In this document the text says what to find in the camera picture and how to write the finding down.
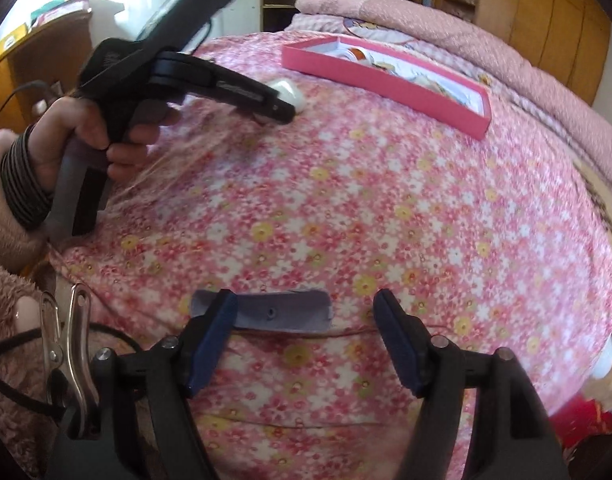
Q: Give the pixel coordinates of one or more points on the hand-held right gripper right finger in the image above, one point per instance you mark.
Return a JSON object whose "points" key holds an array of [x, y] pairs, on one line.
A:
{"points": [[398, 342]]}

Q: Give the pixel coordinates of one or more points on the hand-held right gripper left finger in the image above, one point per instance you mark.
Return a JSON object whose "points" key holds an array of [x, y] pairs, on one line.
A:
{"points": [[211, 340]]}

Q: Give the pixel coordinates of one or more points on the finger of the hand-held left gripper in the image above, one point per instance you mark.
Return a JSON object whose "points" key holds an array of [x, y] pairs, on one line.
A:
{"points": [[256, 100]]}

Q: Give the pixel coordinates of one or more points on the light blue plastic object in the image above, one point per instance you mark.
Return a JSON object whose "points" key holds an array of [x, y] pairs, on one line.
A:
{"points": [[276, 312]]}

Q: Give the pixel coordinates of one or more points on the pink shallow cardboard box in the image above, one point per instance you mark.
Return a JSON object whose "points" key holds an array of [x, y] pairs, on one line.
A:
{"points": [[386, 80]]}

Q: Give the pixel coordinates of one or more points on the person's left forearm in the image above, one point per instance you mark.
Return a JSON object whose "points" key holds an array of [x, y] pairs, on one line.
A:
{"points": [[1, 200]]}

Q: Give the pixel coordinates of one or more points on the person's left hand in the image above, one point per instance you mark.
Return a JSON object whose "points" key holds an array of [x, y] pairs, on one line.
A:
{"points": [[86, 125]]}

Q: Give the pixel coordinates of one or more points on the white cabinet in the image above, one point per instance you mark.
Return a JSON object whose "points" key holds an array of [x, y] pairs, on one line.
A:
{"points": [[246, 7]]}

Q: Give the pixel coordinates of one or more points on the wooden desk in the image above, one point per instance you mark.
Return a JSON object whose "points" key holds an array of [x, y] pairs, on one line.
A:
{"points": [[41, 55]]}

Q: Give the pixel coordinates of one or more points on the orange white small bottle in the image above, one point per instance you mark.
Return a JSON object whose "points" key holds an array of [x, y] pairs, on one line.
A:
{"points": [[358, 53]]}

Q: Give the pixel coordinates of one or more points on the large metal spring clip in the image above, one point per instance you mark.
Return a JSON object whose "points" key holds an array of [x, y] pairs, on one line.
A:
{"points": [[76, 360]]}

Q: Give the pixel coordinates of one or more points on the pink floral bedsheet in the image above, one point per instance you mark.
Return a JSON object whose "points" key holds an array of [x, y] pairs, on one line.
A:
{"points": [[361, 200]]}

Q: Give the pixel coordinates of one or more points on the dark elastic wristbands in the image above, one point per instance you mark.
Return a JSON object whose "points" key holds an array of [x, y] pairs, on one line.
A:
{"points": [[23, 185]]}

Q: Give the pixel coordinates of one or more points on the person's pink fleece jacket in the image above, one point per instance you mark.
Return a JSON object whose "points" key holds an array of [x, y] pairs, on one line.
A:
{"points": [[11, 360]]}

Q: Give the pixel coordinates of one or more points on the pink folded quilt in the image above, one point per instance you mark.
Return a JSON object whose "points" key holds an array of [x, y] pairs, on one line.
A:
{"points": [[511, 65]]}

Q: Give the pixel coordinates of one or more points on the wooden wardrobe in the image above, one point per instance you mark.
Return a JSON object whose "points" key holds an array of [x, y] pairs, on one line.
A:
{"points": [[536, 15]]}

